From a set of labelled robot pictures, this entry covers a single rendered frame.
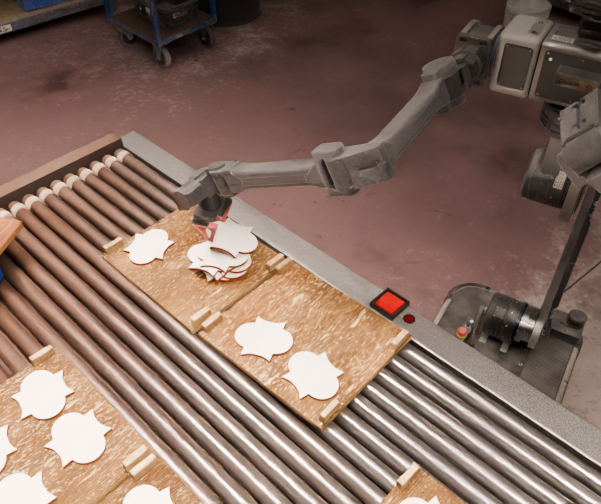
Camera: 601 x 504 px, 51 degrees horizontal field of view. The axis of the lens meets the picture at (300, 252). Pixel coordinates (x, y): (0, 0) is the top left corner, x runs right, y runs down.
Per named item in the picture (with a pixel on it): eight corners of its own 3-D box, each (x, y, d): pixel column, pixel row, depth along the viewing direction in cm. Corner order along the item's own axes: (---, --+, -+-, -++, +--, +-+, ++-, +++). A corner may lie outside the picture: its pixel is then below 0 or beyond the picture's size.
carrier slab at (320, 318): (291, 264, 180) (291, 260, 179) (411, 339, 160) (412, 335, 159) (198, 337, 162) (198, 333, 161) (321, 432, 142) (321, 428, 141)
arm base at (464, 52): (484, 84, 159) (493, 39, 150) (473, 99, 154) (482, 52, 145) (451, 76, 162) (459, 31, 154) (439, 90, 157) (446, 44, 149)
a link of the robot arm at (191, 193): (242, 189, 160) (227, 160, 156) (214, 215, 153) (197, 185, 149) (212, 192, 168) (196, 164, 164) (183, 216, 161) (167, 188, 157)
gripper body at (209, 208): (192, 219, 167) (188, 197, 162) (208, 195, 174) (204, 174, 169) (215, 223, 165) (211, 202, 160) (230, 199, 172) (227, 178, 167)
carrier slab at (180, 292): (195, 202, 201) (195, 198, 200) (288, 264, 181) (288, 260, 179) (101, 259, 183) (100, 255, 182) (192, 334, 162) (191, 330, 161)
